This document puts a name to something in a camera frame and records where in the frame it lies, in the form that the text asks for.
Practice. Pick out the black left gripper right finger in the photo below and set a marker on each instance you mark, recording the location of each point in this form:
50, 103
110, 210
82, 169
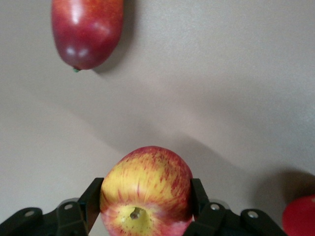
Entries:
209, 214

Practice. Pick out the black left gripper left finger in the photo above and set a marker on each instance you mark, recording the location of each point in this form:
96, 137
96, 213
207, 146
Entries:
83, 211

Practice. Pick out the red yellow apple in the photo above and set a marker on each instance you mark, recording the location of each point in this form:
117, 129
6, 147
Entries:
147, 191

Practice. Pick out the red pomegranate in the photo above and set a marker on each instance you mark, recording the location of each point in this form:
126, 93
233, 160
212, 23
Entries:
300, 216

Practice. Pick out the red yellow mango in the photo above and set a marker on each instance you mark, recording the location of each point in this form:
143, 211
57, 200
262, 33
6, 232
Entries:
86, 32

